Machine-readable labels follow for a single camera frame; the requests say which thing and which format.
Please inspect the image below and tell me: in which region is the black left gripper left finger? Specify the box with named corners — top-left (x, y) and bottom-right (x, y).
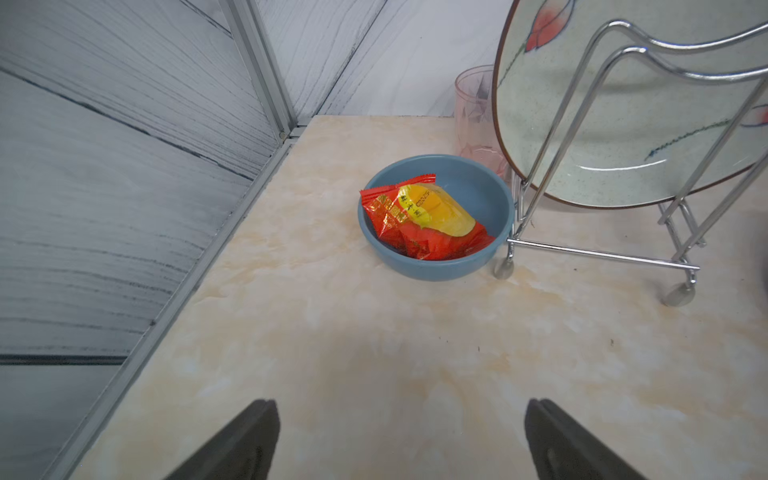
top-left (166, 399), bottom-right (280, 480)

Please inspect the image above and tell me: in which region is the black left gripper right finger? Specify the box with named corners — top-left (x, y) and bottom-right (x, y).
top-left (524, 399), bottom-right (645, 480)

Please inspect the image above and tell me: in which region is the blue ceramic bowl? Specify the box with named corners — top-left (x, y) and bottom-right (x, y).
top-left (357, 154), bottom-right (514, 281)

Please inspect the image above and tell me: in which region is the red yellow snack packet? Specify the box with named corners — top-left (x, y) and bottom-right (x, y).
top-left (360, 174), bottom-right (494, 261)

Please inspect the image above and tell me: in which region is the pink translucent plastic cup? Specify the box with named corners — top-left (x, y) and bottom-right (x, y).
top-left (454, 65), bottom-right (508, 181)

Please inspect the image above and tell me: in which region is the left aluminium frame post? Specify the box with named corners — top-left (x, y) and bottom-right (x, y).
top-left (220, 0), bottom-right (298, 141)

